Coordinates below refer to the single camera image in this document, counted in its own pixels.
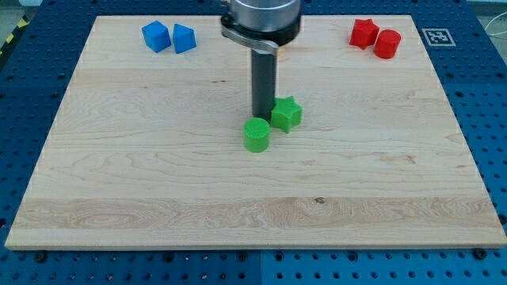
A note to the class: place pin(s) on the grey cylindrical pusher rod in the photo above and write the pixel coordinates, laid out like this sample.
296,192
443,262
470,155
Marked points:
263,83

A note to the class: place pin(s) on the green star block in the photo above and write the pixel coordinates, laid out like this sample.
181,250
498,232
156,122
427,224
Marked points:
286,114

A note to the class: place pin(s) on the green cylinder block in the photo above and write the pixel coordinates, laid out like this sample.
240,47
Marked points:
256,135

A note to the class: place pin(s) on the red star block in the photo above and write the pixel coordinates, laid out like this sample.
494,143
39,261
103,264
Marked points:
364,33

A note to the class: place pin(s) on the blue triangular prism block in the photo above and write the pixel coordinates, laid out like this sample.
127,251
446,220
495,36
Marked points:
183,38

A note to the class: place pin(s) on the blue cube block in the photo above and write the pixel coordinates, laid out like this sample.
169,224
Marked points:
156,36

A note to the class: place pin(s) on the red cylinder block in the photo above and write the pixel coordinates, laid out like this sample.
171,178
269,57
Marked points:
387,44

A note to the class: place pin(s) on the wooden board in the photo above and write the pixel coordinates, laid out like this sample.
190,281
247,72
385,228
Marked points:
146,151

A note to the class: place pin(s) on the white fiducial marker tag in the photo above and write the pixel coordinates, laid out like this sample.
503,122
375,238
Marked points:
438,37

